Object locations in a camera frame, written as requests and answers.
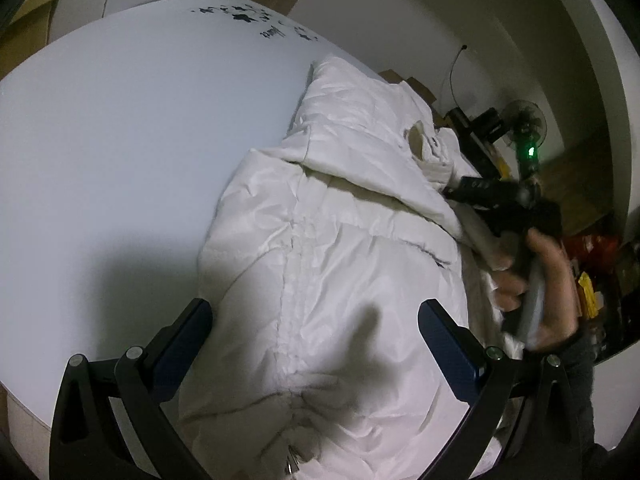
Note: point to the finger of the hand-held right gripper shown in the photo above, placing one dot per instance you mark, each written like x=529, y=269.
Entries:
x=470, y=190

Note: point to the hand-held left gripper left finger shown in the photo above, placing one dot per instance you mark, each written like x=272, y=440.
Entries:
x=185, y=345

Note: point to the open cardboard box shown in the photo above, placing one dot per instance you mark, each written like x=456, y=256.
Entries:
x=410, y=85

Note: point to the dark wooden cabinet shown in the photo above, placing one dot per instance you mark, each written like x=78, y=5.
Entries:
x=580, y=180

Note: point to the white puffer jacket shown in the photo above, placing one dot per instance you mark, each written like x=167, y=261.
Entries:
x=325, y=260

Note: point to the person's right hand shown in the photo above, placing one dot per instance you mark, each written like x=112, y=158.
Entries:
x=557, y=290

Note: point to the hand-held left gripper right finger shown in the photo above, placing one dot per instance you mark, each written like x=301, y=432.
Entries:
x=445, y=355

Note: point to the black cylinder speaker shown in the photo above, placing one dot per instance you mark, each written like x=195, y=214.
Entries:
x=487, y=122

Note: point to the orange snack packet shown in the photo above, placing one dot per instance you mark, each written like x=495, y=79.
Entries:
x=592, y=246

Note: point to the wooden counter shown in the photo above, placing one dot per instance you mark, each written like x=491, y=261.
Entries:
x=30, y=15

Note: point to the yellow snack packet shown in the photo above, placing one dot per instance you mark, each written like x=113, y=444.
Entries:
x=587, y=295

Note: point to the black standing fan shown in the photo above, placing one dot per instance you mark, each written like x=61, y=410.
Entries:
x=525, y=120

